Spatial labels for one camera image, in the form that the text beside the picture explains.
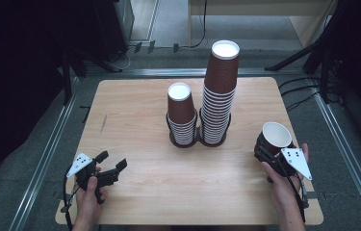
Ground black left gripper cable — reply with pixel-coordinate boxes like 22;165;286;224
62;165;75;231

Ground black wire cup holder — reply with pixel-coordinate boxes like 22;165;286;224
166;109;233;149

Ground person's right hand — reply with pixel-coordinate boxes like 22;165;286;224
260;142;314;210

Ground black metal stand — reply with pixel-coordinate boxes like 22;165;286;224
61;47;90;105

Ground tall stack of brown cups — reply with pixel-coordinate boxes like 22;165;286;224
200;39;241;145

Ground black hanging cable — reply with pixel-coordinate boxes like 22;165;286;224
190;0;209;49

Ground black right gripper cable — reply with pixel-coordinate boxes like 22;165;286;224
278;159;307;224

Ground black computer tower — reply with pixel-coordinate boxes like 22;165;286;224
92;0;135;63

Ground light wooden cabinet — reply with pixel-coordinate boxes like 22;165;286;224
187;0;341;48

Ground black floor cable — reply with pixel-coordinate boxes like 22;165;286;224
285;91;319;113
278;76;322;90
280;84;321;97

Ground white floor cable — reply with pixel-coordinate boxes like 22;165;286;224
114;44;138;71

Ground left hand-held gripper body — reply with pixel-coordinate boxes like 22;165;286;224
66;152;120;205

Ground person's left hand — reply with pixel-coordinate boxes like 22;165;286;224
75;175;109;224

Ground short stack of brown cups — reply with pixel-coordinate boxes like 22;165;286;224
167;82;199;146

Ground black tripod stand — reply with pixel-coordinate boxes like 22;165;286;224
264;32;330;72

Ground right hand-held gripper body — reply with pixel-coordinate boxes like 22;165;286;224
253;147;314;182

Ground single brown paper cup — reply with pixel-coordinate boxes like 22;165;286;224
259;121;294;157

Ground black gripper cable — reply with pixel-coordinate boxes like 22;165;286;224
62;165;75;231
278;159;307;224

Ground aluminium floor rail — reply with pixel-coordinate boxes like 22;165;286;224
311;92;361;231
83;67;302;79
8;76;81;231

